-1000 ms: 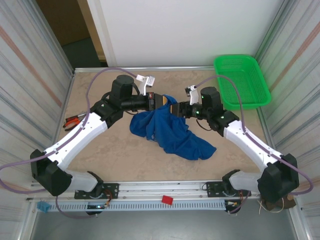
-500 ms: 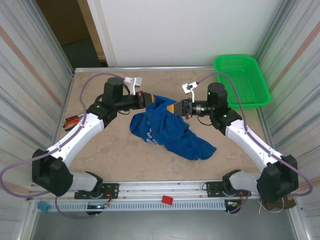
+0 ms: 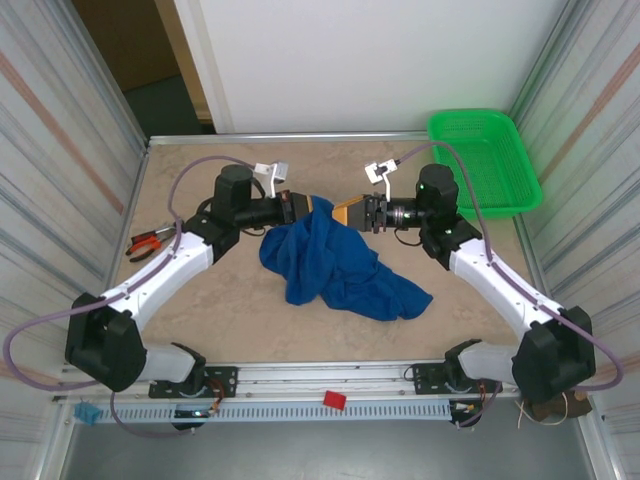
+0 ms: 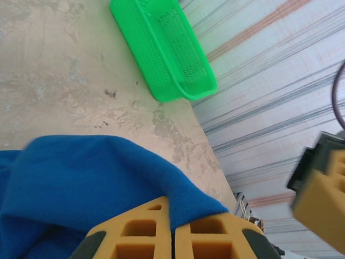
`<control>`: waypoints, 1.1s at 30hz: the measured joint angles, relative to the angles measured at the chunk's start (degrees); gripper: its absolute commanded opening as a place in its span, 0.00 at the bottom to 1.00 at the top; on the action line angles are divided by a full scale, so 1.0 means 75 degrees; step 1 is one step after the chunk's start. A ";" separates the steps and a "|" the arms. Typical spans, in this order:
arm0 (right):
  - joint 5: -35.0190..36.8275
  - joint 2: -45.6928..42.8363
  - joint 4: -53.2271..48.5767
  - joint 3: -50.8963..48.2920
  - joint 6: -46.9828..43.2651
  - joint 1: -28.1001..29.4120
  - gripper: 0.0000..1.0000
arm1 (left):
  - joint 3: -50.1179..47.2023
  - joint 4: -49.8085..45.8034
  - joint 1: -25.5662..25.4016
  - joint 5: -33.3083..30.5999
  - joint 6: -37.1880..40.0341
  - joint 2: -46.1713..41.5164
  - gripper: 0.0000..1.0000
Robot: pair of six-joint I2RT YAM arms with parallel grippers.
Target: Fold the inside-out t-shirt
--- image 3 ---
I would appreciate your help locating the blue printed t-shirt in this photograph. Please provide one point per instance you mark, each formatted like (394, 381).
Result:
(340, 270)

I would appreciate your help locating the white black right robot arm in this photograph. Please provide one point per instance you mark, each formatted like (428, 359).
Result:
(500, 285)

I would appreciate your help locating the green plastic basket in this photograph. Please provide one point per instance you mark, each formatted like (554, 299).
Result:
(500, 165)

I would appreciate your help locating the small red block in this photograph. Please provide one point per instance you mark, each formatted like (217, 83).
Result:
(335, 400)

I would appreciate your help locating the brown wooden door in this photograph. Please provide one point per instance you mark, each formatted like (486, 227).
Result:
(125, 45)

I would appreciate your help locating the small blue connector block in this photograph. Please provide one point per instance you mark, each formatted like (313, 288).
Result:
(86, 414)

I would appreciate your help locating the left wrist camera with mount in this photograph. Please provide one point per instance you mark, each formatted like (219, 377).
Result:
(274, 172)

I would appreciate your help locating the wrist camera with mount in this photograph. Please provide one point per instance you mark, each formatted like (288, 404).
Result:
(380, 172)
(274, 172)

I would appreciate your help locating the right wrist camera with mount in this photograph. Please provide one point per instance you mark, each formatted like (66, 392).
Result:
(380, 172)

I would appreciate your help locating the aluminium table edge rail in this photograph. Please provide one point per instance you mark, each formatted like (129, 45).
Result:
(350, 136)

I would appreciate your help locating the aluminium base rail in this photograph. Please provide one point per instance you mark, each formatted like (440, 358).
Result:
(325, 375)

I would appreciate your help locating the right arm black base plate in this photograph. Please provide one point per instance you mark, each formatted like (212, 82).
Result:
(425, 380)

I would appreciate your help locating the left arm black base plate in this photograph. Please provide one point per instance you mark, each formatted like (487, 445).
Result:
(225, 382)

